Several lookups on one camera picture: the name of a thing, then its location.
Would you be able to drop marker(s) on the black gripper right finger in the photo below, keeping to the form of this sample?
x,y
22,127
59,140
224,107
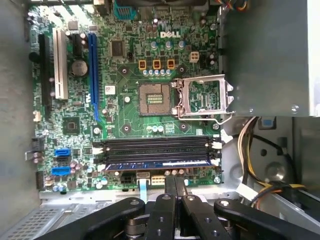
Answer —
x,y
250,217

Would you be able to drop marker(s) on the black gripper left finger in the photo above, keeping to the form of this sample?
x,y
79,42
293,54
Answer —
x,y
160,220

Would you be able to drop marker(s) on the RAM stick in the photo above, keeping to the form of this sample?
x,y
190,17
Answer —
x,y
160,165

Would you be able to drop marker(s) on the black RAM slot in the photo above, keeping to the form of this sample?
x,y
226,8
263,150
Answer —
x,y
100,168
160,141
160,148
160,155

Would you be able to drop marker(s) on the metal socket cover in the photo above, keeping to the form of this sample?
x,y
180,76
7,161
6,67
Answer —
x,y
207,111

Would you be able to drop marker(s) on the green Dell motherboard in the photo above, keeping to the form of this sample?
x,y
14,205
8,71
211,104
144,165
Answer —
x,y
130,105

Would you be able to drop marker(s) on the CPU socket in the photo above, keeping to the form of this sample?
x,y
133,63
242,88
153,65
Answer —
x,y
155,98

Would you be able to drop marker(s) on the perforated metal disk bay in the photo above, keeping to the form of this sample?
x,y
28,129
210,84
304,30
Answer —
x,y
37,222

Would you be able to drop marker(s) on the grey power supply unit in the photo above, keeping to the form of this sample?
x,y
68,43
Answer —
x,y
270,62

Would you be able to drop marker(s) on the blue expansion slot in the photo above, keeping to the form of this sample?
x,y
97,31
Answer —
x,y
93,75

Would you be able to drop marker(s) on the silver coin battery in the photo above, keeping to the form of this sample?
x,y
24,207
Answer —
x,y
79,68

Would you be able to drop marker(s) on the black PC case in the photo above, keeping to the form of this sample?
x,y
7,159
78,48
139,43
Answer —
x,y
15,125

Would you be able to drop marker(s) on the white expansion slot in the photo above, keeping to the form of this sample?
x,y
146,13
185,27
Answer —
x,y
60,65

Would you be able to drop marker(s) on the long black expansion slot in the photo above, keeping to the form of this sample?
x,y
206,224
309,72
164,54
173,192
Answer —
x,y
45,75

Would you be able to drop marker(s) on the short black expansion slot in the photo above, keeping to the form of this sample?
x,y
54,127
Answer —
x,y
77,45

